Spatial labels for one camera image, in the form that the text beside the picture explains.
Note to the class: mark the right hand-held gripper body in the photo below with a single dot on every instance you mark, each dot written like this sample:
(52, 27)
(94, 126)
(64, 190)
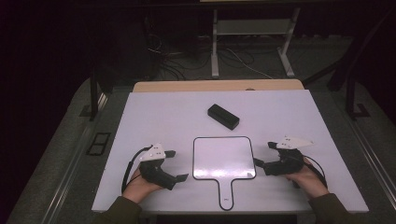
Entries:
(288, 163)

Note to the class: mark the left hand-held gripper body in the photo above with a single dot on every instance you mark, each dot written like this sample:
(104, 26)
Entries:
(155, 174)

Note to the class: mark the black whiteboard eraser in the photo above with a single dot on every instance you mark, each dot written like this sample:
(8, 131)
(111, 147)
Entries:
(223, 116)

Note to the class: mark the person's left hand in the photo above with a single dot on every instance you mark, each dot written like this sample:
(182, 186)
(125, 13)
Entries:
(137, 186)

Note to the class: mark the person's right hand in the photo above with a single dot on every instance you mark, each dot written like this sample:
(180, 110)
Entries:
(308, 182)

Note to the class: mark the white table board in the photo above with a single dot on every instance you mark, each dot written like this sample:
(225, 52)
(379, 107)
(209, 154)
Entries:
(174, 115)

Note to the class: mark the wooden table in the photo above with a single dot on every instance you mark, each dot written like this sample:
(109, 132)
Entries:
(218, 85)

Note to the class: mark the black metal stand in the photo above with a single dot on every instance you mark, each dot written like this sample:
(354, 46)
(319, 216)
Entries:
(351, 99)
(93, 99)

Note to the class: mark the white metal stand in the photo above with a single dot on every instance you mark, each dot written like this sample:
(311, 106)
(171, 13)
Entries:
(252, 27)

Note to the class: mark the black floor socket frame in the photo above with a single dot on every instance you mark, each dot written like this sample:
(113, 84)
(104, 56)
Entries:
(98, 143)

